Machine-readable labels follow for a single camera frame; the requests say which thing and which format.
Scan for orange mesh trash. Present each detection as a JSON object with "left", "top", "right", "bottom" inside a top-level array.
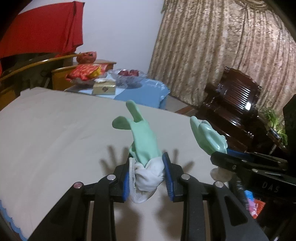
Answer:
[{"left": 251, "top": 199, "right": 266, "bottom": 219}]

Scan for light wooden chair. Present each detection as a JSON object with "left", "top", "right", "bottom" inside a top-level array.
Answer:
[{"left": 1, "top": 53, "right": 78, "bottom": 109}]

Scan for beige patterned curtain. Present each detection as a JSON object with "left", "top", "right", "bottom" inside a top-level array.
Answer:
[{"left": 149, "top": 1, "right": 295, "bottom": 114}]

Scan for green rubber glove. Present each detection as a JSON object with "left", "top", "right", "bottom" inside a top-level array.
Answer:
[
  {"left": 189, "top": 115, "right": 232, "bottom": 183},
  {"left": 111, "top": 99, "right": 166, "bottom": 204}
]

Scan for red snack bag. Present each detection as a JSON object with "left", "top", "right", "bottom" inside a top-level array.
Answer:
[{"left": 66, "top": 64, "right": 108, "bottom": 81}]

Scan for beige tissue box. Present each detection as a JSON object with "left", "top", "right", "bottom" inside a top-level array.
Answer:
[{"left": 92, "top": 78, "right": 116, "bottom": 95}]

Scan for red cloth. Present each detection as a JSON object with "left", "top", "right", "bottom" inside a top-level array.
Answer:
[{"left": 1, "top": 1, "right": 84, "bottom": 58}]

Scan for wooden side cabinet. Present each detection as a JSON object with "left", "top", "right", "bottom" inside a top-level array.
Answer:
[{"left": 52, "top": 60, "right": 116, "bottom": 91}]

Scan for green potted plant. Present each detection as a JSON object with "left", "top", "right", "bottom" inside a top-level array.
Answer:
[{"left": 260, "top": 107, "right": 287, "bottom": 147}]

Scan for blue sachet packet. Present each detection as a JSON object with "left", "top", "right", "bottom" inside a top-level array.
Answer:
[{"left": 244, "top": 190, "right": 255, "bottom": 208}]

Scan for glass fruit bowl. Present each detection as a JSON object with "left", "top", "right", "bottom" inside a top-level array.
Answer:
[{"left": 108, "top": 69, "right": 147, "bottom": 88}]

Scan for blue tablecloth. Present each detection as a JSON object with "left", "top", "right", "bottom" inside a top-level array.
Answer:
[{"left": 67, "top": 77, "right": 171, "bottom": 110}]

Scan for dark wooden armchair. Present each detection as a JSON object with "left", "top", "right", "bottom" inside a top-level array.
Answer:
[{"left": 197, "top": 67, "right": 281, "bottom": 155}]

